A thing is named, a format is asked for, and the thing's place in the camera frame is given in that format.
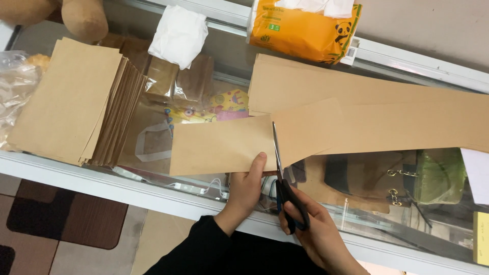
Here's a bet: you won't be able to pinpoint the person's right hand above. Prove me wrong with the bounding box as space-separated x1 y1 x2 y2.
278 187 370 275

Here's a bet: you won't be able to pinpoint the person's left hand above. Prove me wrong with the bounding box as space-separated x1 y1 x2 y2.
213 152 277 237

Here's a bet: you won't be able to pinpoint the black-handled scissors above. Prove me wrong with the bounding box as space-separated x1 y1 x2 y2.
271 121 311 235

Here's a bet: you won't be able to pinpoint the long brown paper strip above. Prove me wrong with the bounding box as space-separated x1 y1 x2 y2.
169 97 489 176

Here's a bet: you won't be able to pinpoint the stack of long brown sheets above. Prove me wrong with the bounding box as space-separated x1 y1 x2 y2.
248 53 489 154

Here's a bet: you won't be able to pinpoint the yellow sticky note pad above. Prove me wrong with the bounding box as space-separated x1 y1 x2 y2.
472 212 489 266

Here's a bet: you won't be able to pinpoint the glass display counter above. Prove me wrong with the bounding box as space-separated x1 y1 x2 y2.
0 0 489 275

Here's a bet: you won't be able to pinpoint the white paper sheet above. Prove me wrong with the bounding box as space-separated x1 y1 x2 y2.
460 148 489 207

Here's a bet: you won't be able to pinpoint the brown floor mat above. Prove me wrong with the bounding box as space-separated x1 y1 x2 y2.
6 179 129 251

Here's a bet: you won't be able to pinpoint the white folded napkin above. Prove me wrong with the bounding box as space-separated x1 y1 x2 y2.
147 4 209 71

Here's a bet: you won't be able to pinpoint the orange tissue pack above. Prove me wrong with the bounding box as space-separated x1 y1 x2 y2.
246 0 363 65

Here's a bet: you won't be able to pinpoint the stack of cut brown sheets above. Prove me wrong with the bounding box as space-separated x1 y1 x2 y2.
7 37 148 167

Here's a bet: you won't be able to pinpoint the brown plush toy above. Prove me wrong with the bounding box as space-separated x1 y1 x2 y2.
0 0 109 43

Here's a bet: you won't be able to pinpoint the clear plastic bag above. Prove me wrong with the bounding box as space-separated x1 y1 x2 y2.
0 50 51 152

